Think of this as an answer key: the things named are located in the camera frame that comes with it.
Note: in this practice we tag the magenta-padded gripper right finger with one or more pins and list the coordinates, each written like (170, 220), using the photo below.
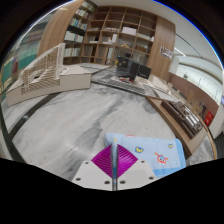
(140, 173)

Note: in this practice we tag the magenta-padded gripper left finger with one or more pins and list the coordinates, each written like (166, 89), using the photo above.
(86, 173)

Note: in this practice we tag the light blue cartoon-print towel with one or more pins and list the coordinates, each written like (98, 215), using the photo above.
(156, 148)

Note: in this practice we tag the brown architectural model on board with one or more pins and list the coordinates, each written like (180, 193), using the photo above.
(181, 120)

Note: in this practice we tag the red bin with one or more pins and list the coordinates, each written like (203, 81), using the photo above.
(208, 118)

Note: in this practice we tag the small white architectural model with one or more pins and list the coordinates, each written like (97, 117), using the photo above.
(160, 85)

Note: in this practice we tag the black display box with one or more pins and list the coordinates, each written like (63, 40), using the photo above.
(128, 68)

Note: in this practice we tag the green bookshelf unit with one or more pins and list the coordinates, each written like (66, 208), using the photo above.
(20, 56)

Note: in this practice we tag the wooden shelf unit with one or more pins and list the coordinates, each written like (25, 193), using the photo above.
(110, 33)

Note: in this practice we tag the grey model base plate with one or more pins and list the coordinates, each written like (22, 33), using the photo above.
(110, 80)

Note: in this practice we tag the wall poster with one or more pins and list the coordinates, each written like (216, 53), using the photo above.
(166, 52)

